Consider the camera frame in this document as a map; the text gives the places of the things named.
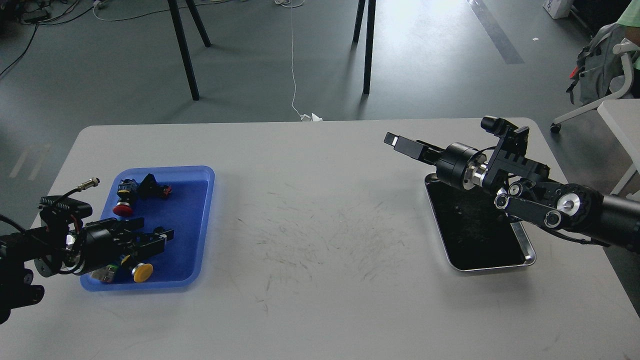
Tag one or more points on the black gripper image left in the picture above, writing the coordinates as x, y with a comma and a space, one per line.
103, 244

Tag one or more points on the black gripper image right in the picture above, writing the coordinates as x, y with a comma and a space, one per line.
459, 166

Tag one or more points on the white green connector block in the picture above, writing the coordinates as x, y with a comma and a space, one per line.
106, 274

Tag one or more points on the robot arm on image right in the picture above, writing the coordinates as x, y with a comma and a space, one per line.
522, 188

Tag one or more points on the black tripod legs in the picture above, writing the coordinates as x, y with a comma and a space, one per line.
366, 8
179, 32

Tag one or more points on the black red connector part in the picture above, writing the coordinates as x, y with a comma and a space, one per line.
150, 188

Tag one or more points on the grey backpack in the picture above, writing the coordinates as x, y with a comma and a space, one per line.
597, 65

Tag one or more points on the black tripod legs right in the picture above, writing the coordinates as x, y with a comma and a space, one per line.
366, 8

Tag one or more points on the blue plastic tray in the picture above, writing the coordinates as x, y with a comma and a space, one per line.
186, 211

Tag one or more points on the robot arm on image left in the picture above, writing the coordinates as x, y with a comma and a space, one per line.
65, 245

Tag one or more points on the white office chair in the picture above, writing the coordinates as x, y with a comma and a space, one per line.
620, 86

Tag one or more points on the black tripod legs left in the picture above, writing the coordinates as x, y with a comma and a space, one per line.
179, 32

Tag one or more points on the silver metal tray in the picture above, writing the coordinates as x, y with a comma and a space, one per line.
482, 238

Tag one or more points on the red push button switch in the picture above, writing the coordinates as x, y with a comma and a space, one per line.
127, 192

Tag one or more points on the yellow push button switch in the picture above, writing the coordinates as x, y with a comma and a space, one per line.
140, 272

